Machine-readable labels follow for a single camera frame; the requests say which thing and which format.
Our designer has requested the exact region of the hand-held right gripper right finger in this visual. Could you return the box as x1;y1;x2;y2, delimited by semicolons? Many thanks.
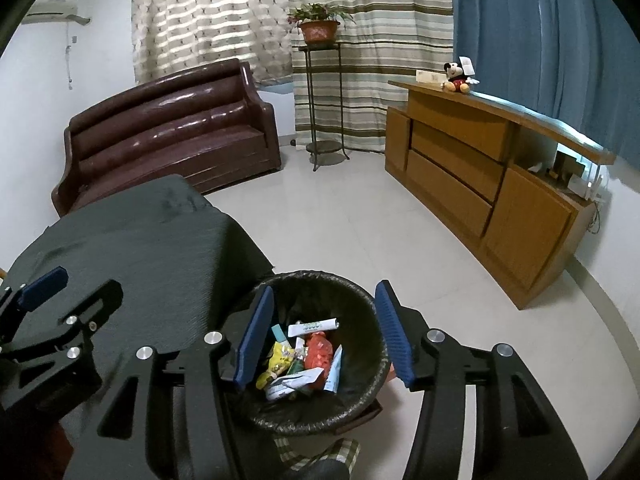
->
375;280;588;480

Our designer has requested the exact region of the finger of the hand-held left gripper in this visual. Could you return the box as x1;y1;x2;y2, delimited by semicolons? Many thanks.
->
0;280;124;362
0;266;69;347

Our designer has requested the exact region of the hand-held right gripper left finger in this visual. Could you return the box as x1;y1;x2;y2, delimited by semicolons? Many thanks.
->
62;285;276;480

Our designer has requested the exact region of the yellow wrapper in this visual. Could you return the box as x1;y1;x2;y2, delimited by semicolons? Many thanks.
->
256;341;296;391

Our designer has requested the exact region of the white green tube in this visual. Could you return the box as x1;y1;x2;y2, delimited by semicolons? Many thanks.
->
287;317;340;337

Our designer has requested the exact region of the white packet dark print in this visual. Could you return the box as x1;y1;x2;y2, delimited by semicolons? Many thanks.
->
265;367;326;402

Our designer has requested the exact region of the red plastic bag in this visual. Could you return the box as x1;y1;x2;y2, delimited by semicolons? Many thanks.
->
304;332;333;370

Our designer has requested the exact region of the black lined trash bin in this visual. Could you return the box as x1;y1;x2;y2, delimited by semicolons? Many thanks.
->
220;270;391;436

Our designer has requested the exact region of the brown wooden box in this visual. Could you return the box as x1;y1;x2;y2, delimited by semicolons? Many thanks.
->
327;400;385;436

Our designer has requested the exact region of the dark grey tablecloth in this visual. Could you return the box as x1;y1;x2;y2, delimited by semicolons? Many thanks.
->
0;174;276;480

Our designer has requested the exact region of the checked cloth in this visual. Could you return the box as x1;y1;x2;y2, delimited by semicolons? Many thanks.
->
272;437;362;473

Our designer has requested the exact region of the wooden cabinet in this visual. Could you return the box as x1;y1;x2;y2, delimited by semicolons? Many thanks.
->
384;79;617;310

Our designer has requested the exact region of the brown leather sofa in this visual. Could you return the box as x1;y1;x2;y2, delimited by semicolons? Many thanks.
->
51;58;282;218

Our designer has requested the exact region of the black metal plant stand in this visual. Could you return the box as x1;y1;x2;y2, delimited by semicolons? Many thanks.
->
298;42;351;172

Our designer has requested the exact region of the white router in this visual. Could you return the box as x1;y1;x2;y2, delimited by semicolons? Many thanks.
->
567;170;606;203

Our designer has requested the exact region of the dark small box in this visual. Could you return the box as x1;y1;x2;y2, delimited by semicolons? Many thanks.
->
550;150;585;181

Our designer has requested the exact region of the white air conditioner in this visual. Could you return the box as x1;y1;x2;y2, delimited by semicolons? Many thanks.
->
22;0;92;25

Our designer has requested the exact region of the mouse plush toy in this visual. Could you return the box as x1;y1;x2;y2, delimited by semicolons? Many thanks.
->
442;57;481;95

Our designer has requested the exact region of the beige patterned curtain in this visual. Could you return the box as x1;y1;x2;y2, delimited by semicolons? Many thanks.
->
131;0;296;88

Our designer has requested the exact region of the potted plant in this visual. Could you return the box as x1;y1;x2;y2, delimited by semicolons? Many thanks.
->
287;3;356;45

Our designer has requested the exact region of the striped curtain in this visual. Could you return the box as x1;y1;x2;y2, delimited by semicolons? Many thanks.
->
285;0;455;153

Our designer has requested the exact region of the blue curtain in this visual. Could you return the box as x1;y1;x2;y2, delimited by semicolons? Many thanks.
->
447;0;640;171

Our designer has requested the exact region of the white wall cord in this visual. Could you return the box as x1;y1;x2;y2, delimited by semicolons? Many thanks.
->
65;0;81;92

